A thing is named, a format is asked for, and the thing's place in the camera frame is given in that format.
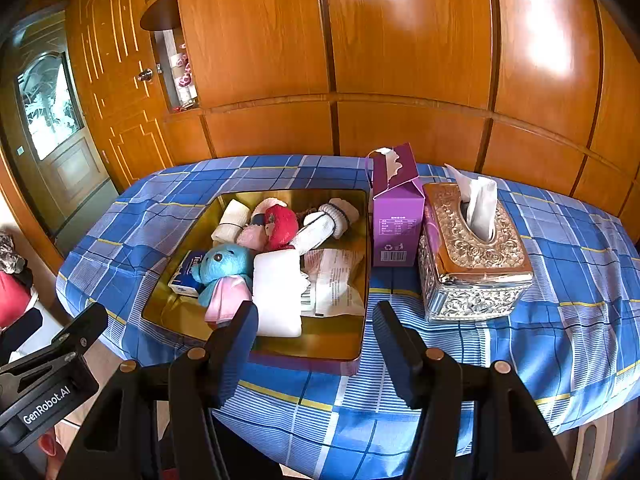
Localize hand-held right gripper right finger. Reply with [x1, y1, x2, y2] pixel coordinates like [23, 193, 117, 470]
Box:
[372, 301, 573, 480]

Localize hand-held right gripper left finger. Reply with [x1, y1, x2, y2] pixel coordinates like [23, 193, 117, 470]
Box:
[65, 300, 260, 480]

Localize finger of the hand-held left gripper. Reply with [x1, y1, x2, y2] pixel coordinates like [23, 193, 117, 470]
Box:
[0, 302, 109, 376]

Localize pink cloth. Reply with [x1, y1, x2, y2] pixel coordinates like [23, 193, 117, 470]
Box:
[204, 275, 253, 323]

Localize white pad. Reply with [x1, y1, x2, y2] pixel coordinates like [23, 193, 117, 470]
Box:
[251, 249, 305, 338]

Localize gold metal tray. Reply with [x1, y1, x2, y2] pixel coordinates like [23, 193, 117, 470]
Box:
[141, 188, 373, 376]

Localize small blue-white box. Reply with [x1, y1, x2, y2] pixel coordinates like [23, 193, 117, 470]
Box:
[167, 250, 211, 297]

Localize blue plush toy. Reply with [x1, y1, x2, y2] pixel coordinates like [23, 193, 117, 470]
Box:
[191, 243, 256, 307]

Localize white plastic package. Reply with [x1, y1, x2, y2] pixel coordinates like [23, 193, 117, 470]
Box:
[299, 247, 367, 318]

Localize cream cloth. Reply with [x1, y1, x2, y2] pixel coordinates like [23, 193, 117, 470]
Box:
[210, 199, 251, 243]

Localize white sock roll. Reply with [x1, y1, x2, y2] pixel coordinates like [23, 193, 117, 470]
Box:
[289, 197, 362, 252]

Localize person's left hand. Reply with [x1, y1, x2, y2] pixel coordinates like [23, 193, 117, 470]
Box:
[37, 430, 68, 480]

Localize dark cloth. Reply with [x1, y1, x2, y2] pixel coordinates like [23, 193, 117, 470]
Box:
[0, 307, 43, 366]

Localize red cloth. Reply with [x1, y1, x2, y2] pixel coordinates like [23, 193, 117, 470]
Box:
[0, 270, 33, 331]

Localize blue plaid tablecloth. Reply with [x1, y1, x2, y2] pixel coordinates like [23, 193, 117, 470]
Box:
[55, 154, 640, 480]

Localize grey patterned cloth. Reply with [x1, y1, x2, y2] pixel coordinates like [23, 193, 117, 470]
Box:
[0, 232, 26, 275]

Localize ornate metallic tissue box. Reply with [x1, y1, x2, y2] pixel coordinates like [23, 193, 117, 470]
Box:
[417, 181, 535, 323]

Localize purple carton box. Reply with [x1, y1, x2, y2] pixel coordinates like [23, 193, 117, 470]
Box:
[365, 142, 426, 268]

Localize white tissue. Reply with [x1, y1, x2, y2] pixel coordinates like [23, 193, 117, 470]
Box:
[444, 163, 499, 241]

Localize white plastic furniture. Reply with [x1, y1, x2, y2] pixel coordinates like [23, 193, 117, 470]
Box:
[555, 407, 631, 480]

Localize glass panel door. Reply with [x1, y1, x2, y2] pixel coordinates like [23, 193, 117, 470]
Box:
[0, 10, 121, 256]

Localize wooden door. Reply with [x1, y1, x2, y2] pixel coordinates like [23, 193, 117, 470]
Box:
[65, 0, 173, 193]

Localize pink shelf ornaments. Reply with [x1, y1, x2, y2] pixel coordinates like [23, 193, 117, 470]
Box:
[170, 45, 198, 111]

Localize round wooden shelf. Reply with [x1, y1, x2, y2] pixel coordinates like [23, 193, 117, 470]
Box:
[140, 0, 180, 32]

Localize wooden wardrobe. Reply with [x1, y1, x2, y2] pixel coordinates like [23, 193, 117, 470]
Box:
[145, 0, 640, 241]

